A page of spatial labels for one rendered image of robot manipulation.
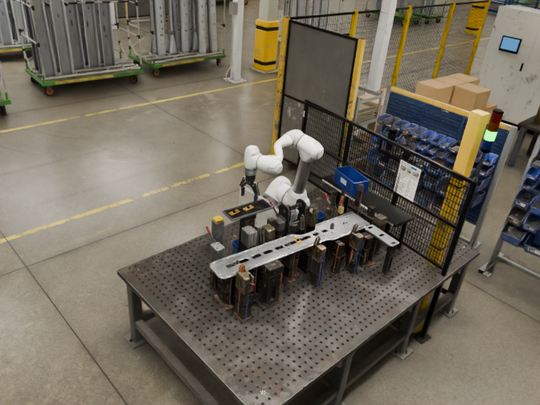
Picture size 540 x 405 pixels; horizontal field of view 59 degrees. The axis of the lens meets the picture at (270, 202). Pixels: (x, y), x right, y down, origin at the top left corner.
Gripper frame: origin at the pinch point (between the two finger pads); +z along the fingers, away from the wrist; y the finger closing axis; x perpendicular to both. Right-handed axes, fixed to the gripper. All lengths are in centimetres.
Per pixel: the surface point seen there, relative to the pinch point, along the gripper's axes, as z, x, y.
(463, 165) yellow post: -36, -112, -104
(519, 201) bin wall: 32, -237, -121
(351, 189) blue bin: 16, -100, -23
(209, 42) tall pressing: 73, -487, 649
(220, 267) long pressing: 25, 48, -26
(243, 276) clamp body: 19, 48, -47
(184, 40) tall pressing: 67, -431, 665
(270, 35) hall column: 43, -566, 537
